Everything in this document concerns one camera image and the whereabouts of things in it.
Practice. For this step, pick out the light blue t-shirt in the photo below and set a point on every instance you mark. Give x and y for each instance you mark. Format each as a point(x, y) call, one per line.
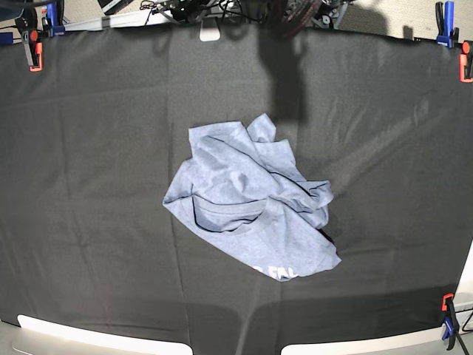
point(241, 192)

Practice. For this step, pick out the black table cloth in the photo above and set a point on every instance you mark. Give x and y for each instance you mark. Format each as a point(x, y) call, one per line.
point(90, 144)

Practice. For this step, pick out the blue clamp far left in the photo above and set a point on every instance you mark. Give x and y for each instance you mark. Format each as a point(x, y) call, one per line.
point(52, 18)

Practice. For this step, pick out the orange black clamp far left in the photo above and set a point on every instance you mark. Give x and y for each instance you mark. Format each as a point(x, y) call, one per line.
point(33, 49)

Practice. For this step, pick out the orange black clamp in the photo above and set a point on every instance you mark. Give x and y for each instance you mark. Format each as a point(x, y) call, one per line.
point(465, 62)
point(33, 49)

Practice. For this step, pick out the blue clamp far right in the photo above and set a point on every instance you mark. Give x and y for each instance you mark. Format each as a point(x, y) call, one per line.
point(447, 33)

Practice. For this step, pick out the orange black clamp far right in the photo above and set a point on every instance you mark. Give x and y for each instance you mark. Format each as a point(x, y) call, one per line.
point(465, 62)

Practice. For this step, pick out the orange blue clamp near right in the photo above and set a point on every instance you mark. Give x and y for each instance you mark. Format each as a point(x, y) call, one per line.
point(449, 320)

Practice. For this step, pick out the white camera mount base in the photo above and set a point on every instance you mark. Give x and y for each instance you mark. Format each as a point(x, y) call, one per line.
point(209, 30)

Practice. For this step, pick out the aluminium frame rail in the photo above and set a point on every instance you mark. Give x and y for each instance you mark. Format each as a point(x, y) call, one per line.
point(135, 19)

